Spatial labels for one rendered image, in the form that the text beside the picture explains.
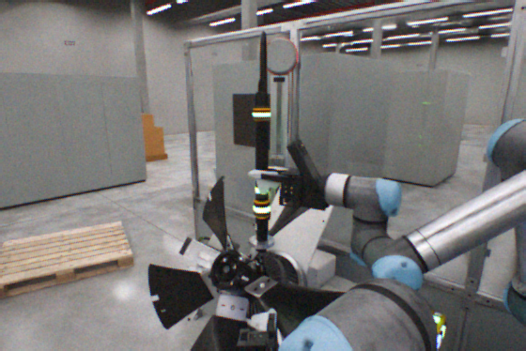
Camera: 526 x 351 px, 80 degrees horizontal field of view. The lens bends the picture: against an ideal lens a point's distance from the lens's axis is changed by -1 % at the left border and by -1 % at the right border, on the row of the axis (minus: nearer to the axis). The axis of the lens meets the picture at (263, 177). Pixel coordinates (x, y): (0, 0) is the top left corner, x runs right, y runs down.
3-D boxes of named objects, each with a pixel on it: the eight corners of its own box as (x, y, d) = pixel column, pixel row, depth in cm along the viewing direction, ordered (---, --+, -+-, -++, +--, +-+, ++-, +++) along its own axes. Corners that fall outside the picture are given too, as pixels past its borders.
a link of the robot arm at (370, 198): (394, 226, 64) (398, 186, 62) (341, 216, 69) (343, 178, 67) (400, 214, 70) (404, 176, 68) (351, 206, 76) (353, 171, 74)
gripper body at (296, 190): (275, 205, 78) (322, 214, 72) (275, 171, 76) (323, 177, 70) (289, 196, 84) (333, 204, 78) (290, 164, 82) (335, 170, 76)
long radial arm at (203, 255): (258, 270, 119) (241, 262, 111) (250, 290, 117) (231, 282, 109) (208, 247, 138) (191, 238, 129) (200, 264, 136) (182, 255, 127)
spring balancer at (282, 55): (263, 76, 149) (261, 75, 142) (263, 39, 145) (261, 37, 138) (297, 75, 147) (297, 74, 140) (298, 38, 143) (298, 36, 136)
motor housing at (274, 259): (236, 307, 117) (213, 300, 107) (262, 250, 123) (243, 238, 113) (285, 338, 102) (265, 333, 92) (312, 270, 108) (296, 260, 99)
